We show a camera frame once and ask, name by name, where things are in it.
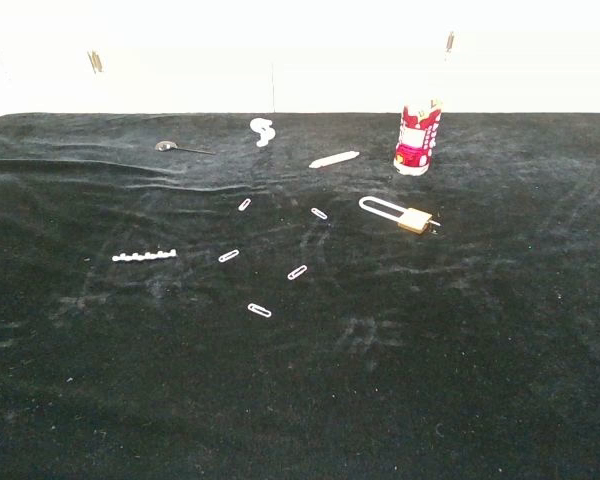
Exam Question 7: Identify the white beaded strip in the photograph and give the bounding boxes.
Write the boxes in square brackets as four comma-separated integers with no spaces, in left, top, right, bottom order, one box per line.
[112,248,178,263]

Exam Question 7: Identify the white pen stick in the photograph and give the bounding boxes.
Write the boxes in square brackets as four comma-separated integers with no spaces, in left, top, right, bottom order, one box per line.
[308,150,361,170]

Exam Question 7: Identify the brass padlock long shackle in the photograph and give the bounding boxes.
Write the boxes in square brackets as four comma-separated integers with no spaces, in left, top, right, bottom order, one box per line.
[358,195,434,234]

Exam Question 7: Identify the black velvet table cloth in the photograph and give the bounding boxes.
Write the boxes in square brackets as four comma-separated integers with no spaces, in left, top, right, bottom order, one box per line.
[0,112,600,480]

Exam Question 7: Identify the red white drink bottle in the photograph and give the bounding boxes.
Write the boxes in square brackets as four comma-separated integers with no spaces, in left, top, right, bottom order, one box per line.
[393,98,444,176]

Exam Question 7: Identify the small metal spoon black handle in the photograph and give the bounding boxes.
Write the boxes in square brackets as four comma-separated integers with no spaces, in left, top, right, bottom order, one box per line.
[154,140,216,156]

